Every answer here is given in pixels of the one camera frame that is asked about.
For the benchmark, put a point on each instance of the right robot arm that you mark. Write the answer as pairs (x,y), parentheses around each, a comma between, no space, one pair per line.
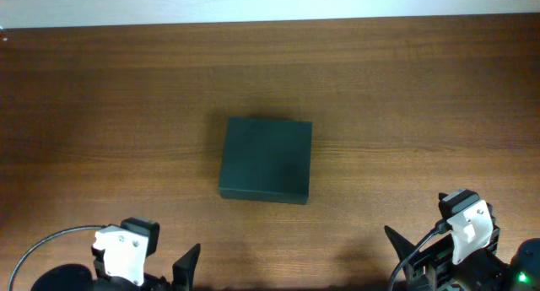
(522,273)

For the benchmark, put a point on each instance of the dark green box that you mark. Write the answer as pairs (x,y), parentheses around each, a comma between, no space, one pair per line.
(266,160)

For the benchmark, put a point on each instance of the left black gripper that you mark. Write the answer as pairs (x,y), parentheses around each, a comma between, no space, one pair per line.
(183,267)

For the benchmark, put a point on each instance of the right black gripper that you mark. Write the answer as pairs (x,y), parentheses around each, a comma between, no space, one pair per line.
(436,256)

